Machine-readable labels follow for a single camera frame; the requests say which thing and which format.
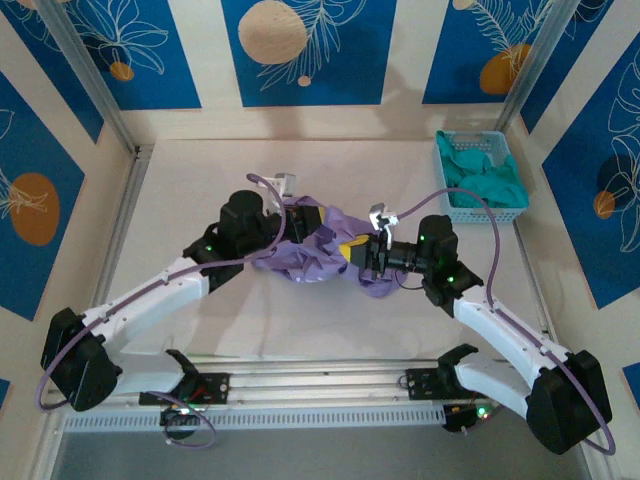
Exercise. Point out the purple t-shirt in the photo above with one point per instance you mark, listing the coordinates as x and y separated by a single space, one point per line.
320 255

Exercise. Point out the light blue plastic basket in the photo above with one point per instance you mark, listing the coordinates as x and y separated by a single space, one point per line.
487 216

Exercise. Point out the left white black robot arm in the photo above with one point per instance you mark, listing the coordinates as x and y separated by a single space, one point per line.
150 300

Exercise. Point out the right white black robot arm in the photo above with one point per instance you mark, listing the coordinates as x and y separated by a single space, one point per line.
510 330

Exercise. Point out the teal garment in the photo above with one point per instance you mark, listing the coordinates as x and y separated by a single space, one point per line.
470 192

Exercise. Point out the white table cover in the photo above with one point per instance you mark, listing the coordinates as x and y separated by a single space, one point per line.
325 330

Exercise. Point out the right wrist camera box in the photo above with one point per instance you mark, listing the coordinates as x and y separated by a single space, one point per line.
380 214

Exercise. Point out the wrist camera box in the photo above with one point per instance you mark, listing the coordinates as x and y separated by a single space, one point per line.
285 182
380 214

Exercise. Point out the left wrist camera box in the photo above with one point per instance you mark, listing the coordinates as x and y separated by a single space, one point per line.
285 182

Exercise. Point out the aluminium side rail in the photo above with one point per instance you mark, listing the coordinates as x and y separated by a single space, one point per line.
530 280
122 225

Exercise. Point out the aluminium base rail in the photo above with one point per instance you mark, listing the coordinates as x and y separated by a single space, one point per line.
325 382

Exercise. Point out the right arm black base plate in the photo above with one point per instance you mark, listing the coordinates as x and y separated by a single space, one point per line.
422 384

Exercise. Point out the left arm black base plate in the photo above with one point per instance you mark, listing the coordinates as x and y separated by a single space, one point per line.
217 387

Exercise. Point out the aluminium frame post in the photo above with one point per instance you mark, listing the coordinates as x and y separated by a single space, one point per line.
537 60
82 55

